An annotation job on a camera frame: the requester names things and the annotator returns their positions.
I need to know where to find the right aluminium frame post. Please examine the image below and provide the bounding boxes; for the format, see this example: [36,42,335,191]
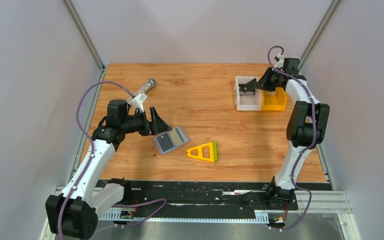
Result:
[298,0,342,70]

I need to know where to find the aluminium frame post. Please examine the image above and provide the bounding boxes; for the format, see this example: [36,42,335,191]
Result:
[62,0,106,72]
[298,0,342,70]

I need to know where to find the green toy brick strip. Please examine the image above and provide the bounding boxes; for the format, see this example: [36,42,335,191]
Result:
[211,141,218,163]

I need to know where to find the white plastic bin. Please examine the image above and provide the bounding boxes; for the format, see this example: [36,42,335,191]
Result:
[233,76,261,111]

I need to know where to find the black credit card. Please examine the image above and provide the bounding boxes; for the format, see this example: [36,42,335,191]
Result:
[237,76,257,87]

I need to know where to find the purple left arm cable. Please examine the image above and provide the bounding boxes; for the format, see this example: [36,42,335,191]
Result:
[56,80,167,240]

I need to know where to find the white slotted cable duct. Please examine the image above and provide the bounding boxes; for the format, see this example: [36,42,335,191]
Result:
[99,210,270,223]

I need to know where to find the silver glitter microphone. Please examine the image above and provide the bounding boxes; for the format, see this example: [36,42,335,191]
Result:
[126,78,157,102]

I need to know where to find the left aluminium frame post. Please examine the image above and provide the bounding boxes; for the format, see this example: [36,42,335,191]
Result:
[62,0,106,72]

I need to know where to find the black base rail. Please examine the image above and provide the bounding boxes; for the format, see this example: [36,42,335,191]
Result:
[100,180,333,220]

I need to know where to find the pink leather card holder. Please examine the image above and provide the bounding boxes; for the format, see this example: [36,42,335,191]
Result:
[153,125,191,155]

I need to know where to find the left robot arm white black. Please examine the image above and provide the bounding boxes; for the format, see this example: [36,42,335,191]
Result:
[45,99,172,240]

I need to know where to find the yellow plastic bin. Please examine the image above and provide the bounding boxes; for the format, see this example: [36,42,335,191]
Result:
[259,80,288,112]

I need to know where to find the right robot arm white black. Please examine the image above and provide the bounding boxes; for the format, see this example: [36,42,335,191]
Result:
[251,56,330,209]

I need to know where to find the yellow triangular toy block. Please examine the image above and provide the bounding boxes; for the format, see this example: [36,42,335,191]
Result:
[186,142,215,163]

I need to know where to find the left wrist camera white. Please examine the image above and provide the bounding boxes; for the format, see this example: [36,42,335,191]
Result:
[130,93,148,113]

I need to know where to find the black card in white bin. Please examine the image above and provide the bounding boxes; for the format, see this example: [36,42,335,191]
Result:
[238,84,256,96]

